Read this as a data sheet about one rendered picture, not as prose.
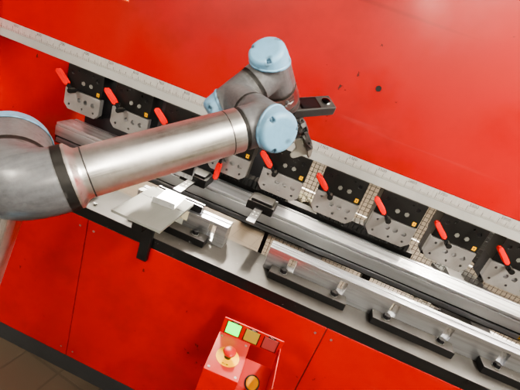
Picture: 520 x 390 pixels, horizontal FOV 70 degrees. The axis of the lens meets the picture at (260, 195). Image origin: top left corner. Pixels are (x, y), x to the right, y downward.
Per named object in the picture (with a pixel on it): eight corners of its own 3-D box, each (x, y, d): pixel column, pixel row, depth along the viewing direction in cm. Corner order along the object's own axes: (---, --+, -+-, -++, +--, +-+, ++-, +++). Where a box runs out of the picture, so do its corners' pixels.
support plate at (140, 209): (111, 212, 120) (111, 209, 120) (152, 188, 144) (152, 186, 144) (159, 234, 118) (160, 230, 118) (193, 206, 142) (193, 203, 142)
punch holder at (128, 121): (108, 125, 137) (116, 81, 131) (122, 122, 145) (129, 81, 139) (144, 140, 136) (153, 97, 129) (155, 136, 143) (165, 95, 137)
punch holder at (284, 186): (256, 186, 130) (271, 144, 124) (261, 180, 138) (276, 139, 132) (295, 203, 129) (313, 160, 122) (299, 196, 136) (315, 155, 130)
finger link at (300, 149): (292, 164, 99) (282, 140, 93) (313, 154, 99) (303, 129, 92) (297, 171, 97) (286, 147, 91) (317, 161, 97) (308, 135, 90)
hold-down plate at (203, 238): (132, 217, 143) (134, 210, 142) (140, 212, 148) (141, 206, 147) (202, 248, 139) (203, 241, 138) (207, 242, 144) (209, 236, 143)
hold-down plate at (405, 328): (368, 323, 132) (372, 316, 130) (368, 313, 137) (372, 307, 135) (450, 359, 128) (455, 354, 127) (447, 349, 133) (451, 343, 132)
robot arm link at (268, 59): (235, 53, 70) (269, 26, 71) (251, 91, 80) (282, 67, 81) (259, 73, 67) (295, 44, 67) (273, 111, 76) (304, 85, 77)
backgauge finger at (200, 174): (162, 188, 148) (165, 177, 146) (189, 172, 172) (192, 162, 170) (189, 200, 147) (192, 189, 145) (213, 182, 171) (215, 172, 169)
